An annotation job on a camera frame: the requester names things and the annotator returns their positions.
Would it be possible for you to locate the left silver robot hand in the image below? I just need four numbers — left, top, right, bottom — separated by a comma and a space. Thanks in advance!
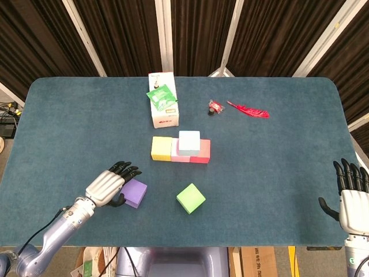
85, 160, 143, 208

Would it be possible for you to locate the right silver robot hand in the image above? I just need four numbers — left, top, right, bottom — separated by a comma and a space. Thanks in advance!
318, 158, 369, 235

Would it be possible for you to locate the purple foam cube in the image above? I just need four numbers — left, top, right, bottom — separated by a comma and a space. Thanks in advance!
119, 178, 148, 208

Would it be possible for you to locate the yellow foam cube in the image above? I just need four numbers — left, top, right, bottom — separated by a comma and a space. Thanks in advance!
150, 136, 174, 162

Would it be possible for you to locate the pink foam cube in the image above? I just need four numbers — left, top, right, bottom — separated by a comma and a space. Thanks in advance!
170, 137, 191, 163

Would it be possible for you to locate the green foam cube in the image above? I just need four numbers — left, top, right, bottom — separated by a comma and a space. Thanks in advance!
176, 183, 206, 215

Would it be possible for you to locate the light blue foam cube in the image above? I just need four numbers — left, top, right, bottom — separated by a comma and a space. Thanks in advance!
178, 130, 201, 156

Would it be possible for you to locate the red foam cube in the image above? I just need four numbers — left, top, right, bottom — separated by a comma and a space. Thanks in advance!
189, 138, 212, 164

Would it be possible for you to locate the teal felt table cover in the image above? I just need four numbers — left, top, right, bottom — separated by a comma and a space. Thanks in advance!
0, 76, 369, 248

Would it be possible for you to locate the printed paper bag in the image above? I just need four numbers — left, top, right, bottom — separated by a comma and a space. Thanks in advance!
70, 246, 119, 277

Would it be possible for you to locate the white cardboard box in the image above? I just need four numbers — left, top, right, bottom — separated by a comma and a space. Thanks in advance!
148, 72, 180, 129

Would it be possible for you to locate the purple-grey robot torso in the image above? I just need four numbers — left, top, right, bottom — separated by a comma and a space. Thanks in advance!
115, 246, 230, 277

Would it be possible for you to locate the green sachet packet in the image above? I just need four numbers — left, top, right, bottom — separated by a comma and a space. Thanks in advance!
145, 83, 178, 111

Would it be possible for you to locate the brown cardboard box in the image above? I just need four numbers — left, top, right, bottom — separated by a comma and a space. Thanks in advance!
240, 246, 279, 277

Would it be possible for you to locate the black device box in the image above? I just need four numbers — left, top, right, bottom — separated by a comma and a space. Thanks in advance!
0, 123, 17, 137

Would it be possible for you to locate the wooden plank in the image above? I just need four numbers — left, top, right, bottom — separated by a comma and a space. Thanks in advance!
228, 246, 242, 277

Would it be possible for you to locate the red candy wrapper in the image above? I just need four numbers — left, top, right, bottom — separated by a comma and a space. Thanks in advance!
209, 99, 225, 113

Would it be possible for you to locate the red feather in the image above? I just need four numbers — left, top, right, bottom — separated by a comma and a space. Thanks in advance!
226, 100, 270, 119

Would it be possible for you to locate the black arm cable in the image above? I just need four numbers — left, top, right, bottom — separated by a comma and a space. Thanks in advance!
353, 255, 369, 277
16, 205, 73, 256

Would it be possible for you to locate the black cable under table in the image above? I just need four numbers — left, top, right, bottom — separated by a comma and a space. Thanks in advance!
123, 246, 138, 277

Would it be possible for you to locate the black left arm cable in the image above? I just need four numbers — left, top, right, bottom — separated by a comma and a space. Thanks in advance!
16, 205, 73, 256

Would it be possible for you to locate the white metal frame post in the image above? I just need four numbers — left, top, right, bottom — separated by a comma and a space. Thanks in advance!
347, 114, 369, 132
207, 0, 246, 78
155, 0, 175, 73
62, 0, 108, 77
291, 0, 361, 78
0, 81, 26, 108

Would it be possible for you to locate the bundle of floor cables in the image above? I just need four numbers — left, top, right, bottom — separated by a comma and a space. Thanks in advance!
0, 100, 22, 117

